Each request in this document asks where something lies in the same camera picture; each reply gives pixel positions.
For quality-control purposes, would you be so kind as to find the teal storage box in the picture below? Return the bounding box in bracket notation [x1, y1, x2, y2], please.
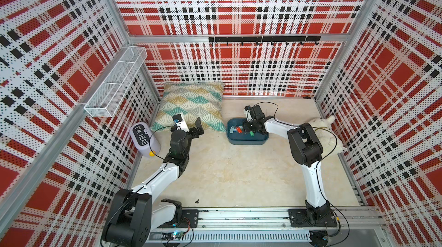
[227, 118, 269, 145]

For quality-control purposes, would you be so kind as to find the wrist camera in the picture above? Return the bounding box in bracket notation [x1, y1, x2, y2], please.
[244, 106, 252, 121]
[173, 113, 189, 133]

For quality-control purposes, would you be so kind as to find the white plush toy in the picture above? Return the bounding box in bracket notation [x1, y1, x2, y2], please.
[308, 115, 347, 157]

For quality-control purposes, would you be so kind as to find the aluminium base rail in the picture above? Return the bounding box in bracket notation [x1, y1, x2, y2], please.
[143, 207, 393, 247]

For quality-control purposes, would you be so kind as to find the fan pattern cushion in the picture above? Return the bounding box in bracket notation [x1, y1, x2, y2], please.
[151, 82, 226, 133]

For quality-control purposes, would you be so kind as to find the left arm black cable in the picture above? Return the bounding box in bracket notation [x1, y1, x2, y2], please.
[147, 125, 175, 161]

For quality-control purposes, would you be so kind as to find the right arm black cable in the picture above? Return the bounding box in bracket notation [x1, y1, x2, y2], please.
[257, 101, 339, 165]

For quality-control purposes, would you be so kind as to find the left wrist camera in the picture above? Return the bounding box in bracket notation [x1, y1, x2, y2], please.
[173, 113, 189, 133]

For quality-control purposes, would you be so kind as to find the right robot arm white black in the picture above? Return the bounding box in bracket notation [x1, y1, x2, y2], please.
[243, 104, 336, 227]

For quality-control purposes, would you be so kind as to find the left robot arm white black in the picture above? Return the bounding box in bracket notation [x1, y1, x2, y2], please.
[100, 114, 204, 247]

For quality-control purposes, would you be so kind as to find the black hook rail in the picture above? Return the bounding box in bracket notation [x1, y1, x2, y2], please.
[208, 35, 321, 43]

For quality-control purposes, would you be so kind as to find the white wire mesh shelf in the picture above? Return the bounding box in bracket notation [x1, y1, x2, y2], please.
[84, 46, 147, 118]

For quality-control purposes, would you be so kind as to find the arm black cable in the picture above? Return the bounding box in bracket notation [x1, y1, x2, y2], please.
[257, 101, 339, 165]
[147, 125, 175, 161]

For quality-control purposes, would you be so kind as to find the green circuit board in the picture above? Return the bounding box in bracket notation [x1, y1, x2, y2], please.
[161, 231, 182, 241]

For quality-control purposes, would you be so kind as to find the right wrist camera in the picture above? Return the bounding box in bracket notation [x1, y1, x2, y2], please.
[244, 106, 252, 121]

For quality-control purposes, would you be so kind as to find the lavender I'm here jug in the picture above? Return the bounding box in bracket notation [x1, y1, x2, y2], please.
[130, 122, 161, 157]

